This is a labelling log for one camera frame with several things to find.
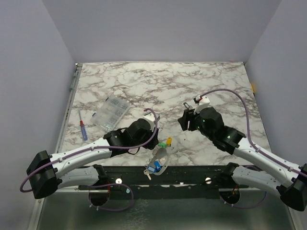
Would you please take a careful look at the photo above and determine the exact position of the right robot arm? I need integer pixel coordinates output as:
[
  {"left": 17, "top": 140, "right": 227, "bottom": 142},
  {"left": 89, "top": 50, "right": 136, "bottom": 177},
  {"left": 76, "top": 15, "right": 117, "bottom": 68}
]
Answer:
[{"left": 178, "top": 107, "right": 307, "bottom": 211}]

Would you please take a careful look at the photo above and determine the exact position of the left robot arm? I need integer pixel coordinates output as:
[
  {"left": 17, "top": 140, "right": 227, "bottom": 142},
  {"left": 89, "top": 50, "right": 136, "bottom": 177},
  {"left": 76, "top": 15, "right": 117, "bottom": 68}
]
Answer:
[{"left": 26, "top": 117, "right": 159, "bottom": 199}]

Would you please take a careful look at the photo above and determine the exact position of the green key tag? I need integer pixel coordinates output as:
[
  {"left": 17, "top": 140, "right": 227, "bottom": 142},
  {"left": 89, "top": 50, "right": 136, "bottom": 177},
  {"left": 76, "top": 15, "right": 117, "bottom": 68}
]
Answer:
[{"left": 158, "top": 142, "right": 167, "bottom": 148}]

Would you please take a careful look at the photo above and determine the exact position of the yellow key tag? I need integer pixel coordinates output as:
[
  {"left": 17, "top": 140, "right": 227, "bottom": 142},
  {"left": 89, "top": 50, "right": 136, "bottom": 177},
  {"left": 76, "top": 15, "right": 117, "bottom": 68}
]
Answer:
[{"left": 166, "top": 137, "right": 172, "bottom": 147}]

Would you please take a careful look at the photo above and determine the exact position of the blue key tag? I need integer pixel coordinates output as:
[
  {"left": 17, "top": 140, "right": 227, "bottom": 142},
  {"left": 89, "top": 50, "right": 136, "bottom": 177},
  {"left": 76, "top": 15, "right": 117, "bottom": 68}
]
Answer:
[{"left": 147, "top": 166, "right": 156, "bottom": 173}]

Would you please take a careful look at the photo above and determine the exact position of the silver key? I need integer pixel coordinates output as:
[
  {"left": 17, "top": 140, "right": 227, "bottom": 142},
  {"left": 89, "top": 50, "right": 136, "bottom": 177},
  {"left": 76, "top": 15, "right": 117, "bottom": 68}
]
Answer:
[{"left": 143, "top": 169, "right": 151, "bottom": 180}]

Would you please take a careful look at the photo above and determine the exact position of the clear plastic screw box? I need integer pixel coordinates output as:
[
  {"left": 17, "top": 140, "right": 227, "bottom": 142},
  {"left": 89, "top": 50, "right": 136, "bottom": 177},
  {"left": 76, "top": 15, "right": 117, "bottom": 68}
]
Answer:
[{"left": 91, "top": 94, "right": 131, "bottom": 132}]

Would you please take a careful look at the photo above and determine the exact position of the blue red screwdriver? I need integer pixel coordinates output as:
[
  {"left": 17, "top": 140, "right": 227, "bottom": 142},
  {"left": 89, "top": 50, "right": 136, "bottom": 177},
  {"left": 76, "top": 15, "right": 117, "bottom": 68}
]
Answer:
[{"left": 78, "top": 110, "right": 88, "bottom": 141}]

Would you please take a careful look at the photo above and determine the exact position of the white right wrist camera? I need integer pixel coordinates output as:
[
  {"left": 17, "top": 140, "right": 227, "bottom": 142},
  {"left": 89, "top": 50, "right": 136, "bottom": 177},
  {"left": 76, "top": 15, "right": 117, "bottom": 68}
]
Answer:
[{"left": 193, "top": 95, "right": 210, "bottom": 114}]

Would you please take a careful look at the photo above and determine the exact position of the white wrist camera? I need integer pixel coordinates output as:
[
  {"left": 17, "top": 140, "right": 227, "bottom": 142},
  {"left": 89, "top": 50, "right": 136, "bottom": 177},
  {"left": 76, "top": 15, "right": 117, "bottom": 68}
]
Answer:
[
  {"left": 142, "top": 110, "right": 160, "bottom": 131},
  {"left": 193, "top": 95, "right": 210, "bottom": 114}
]

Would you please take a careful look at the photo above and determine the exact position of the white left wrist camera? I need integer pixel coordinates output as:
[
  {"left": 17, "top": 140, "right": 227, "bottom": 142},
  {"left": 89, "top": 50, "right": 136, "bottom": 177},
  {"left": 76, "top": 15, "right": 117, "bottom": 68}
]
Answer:
[{"left": 142, "top": 110, "right": 160, "bottom": 131}]

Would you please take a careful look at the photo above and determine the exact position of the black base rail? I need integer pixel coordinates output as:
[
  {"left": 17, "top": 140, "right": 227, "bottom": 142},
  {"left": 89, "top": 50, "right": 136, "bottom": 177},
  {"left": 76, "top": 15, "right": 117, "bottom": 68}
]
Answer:
[{"left": 46, "top": 163, "right": 237, "bottom": 201}]

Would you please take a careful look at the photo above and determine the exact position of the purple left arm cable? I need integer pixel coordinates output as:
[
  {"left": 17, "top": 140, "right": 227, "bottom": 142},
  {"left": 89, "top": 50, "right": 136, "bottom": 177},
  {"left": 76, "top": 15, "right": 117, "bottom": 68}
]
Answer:
[{"left": 20, "top": 108, "right": 160, "bottom": 212}]

